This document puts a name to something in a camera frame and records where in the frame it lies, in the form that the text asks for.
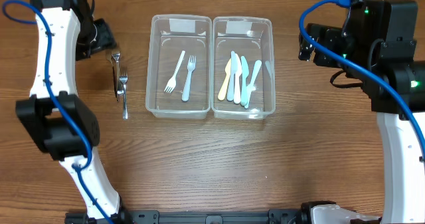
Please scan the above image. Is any right clear plastic container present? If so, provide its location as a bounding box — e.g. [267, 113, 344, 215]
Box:
[211, 17, 276, 120]

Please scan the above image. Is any black handled metal fork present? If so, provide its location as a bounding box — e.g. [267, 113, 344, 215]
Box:
[106, 49, 119, 101]

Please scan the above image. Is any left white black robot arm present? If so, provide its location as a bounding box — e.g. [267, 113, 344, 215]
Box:
[15, 0, 133, 223]

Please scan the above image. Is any mint green plastic knife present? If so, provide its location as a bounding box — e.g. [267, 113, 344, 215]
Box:
[240, 56, 249, 106]

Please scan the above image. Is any small silver metal fork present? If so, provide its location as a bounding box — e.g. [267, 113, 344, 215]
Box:
[119, 66, 128, 120]

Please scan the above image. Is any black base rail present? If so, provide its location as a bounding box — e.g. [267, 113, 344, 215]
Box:
[64, 202, 383, 224]

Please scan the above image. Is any left blue cable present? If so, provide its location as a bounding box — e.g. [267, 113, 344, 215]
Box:
[1, 0, 116, 224]

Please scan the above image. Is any clear plastic container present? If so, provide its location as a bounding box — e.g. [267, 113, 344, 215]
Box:
[145, 14, 212, 119]
[211, 17, 276, 120]

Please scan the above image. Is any left clear plastic container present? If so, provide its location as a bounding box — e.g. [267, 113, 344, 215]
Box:
[145, 14, 212, 119]

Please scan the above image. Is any yellow plastic knife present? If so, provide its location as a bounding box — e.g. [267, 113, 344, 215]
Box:
[218, 59, 231, 101]

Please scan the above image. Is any silver metal fork wide handle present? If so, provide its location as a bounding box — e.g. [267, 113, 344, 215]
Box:
[111, 46, 122, 99]

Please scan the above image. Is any pale blue plastic knife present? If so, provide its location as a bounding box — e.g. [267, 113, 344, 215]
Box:
[226, 51, 238, 102]

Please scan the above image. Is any white plastic knife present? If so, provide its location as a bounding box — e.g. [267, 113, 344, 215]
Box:
[234, 53, 242, 104]

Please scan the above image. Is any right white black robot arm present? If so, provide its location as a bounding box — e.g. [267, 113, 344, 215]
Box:
[297, 0, 424, 223]

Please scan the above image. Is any white plastic fork long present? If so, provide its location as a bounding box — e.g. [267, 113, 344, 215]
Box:
[164, 51, 186, 93]

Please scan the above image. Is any white plastic fork short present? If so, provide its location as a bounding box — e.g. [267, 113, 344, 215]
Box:
[182, 55, 196, 102]

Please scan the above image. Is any light blue plastic knife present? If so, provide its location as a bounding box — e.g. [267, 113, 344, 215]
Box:
[244, 60, 262, 109]

